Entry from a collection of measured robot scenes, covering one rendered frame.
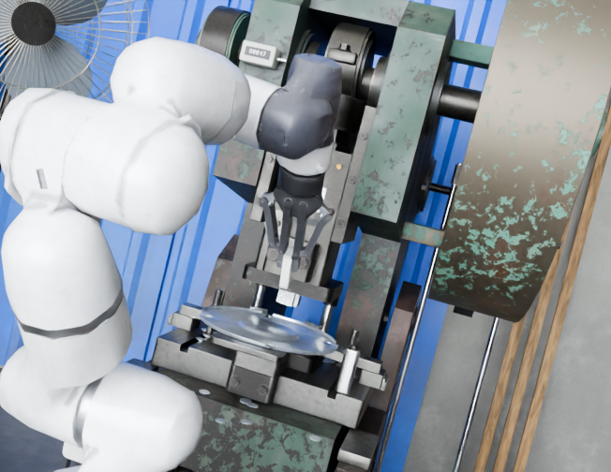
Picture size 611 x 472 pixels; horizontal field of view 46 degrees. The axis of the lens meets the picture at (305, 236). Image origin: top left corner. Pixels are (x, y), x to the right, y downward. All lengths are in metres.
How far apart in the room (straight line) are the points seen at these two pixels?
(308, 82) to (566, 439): 2.05
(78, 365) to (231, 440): 0.71
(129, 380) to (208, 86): 0.35
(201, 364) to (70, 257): 0.87
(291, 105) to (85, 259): 0.43
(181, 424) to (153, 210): 0.29
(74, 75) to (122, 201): 1.30
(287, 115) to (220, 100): 0.25
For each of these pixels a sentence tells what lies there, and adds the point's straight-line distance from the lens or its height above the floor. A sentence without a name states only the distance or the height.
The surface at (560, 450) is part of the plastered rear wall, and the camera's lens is 2.86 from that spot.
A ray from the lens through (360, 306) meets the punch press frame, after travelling 1.75.
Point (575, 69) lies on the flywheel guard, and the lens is 1.18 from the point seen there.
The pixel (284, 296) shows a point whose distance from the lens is 1.58.
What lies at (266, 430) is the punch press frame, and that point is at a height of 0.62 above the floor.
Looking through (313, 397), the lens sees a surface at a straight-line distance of 1.48.
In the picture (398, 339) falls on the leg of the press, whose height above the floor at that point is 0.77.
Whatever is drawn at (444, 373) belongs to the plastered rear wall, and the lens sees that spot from 2.77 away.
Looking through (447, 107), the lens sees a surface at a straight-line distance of 1.54.
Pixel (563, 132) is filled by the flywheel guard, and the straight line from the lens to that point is 1.17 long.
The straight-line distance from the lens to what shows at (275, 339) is 1.43.
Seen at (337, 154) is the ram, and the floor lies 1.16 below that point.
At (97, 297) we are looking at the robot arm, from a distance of 0.72.
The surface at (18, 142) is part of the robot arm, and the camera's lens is 0.74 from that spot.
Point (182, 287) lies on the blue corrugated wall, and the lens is 2.86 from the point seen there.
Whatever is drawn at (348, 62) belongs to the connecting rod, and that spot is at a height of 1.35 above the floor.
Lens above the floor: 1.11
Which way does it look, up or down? 5 degrees down
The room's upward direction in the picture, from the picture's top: 14 degrees clockwise
